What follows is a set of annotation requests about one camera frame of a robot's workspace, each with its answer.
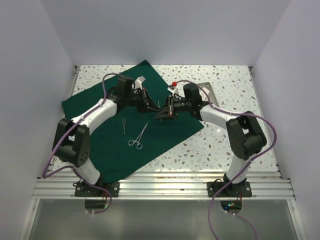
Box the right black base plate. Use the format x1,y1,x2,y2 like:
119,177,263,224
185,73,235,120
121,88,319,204
206,181,253,198

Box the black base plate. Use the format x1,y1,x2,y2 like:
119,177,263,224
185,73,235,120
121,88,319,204
206,181,253,198
72,181,120,198

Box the metal tray tin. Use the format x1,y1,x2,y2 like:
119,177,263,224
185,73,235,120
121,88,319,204
196,82,219,107

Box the aluminium rail frame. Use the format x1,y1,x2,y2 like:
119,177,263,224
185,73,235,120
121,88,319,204
19,65,306,240

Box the steel hemostat forceps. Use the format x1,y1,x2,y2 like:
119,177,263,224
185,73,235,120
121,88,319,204
128,122,149,150

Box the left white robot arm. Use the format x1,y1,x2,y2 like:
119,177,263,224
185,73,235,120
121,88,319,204
51,74,160,197

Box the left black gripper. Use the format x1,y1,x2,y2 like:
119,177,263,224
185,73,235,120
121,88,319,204
125,87,160,114

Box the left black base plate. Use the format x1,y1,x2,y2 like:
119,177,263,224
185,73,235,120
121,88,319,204
72,181,120,198

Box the green surgical cloth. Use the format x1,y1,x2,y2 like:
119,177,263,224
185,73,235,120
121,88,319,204
61,60,204,183

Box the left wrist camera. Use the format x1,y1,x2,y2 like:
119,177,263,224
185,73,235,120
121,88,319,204
134,76,146,90

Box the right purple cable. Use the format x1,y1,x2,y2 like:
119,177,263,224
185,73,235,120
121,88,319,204
174,79,278,240

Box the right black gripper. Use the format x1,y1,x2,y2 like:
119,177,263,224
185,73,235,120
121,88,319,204
154,95,192,121

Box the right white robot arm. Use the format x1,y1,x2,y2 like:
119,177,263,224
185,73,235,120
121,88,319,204
155,81,267,197

